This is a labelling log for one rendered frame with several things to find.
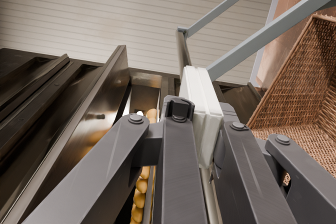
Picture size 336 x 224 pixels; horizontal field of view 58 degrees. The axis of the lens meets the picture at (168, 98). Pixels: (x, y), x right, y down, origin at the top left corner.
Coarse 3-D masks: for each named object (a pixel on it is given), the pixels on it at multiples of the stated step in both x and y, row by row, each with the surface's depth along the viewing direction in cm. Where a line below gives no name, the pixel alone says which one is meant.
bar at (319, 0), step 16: (224, 0) 98; (304, 0) 51; (320, 0) 51; (208, 16) 99; (288, 16) 52; (304, 16) 52; (176, 32) 98; (192, 32) 101; (256, 32) 54; (272, 32) 53; (240, 48) 54; (256, 48) 54; (224, 64) 55; (208, 176) 28; (208, 192) 26; (208, 208) 24
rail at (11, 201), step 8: (112, 56) 142; (104, 64) 130; (96, 80) 110; (88, 88) 102; (80, 104) 90; (72, 112) 85; (64, 120) 80; (64, 128) 76; (56, 136) 72; (48, 144) 69; (48, 152) 66; (40, 160) 63; (32, 168) 61; (24, 176) 58; (32, 176) 58; (24, 184) 56; (16, 192) 54; (8, 200) 52; (16, 200) 52; (8, 208) 50; (0, 216) 49
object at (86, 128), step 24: (120, 48) 156; (120, 72) 144; (96, 96) 98; (120, 96) 141; (72, 120) 80; (96, 120) 97; (72, 144) 74; (48, 168) 60; (72, 168) 73; (24, 192) 54; (48, 192) 59; (24, 216) 49
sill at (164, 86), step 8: (168, 80) 167; (160, 88) 159; (168, 88) 156; (160, 96) 144; (160, 104) 135; (160, 112) 127; (152, 184) 91; (152, 192) 84; (152, 200) 78; (152, 208) 75; (152, 216) 73
